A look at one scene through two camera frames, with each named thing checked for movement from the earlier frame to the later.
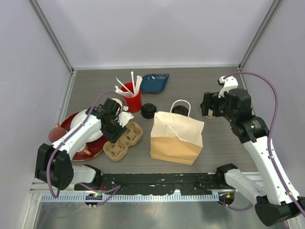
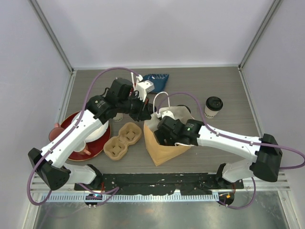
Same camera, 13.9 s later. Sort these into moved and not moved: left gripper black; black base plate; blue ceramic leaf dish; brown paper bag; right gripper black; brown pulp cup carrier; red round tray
Moved: brown paper bag; right gripper black; left gripper black
Not moved: black base plate; red round tray; brown pulp cup carrier; blue ceramic leaf dish
